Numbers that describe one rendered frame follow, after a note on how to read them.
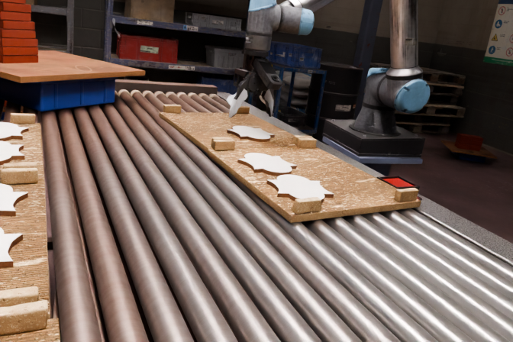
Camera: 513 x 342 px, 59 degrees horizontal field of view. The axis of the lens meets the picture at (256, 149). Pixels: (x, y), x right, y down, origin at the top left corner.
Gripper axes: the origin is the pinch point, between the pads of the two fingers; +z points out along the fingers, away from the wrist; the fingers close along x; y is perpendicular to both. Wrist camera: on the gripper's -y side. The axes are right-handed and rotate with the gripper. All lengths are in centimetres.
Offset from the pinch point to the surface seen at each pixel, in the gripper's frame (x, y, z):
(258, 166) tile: 17.1, -28.0, 4.2
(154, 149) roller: 31.7, -2.0, 7.1
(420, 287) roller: 19, -75, 7
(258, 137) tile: 1.4, -6.2, 4.2
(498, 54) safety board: -549, 209, -24
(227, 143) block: 16.1, -12.5, 3.1
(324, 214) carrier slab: 18, -52, 6
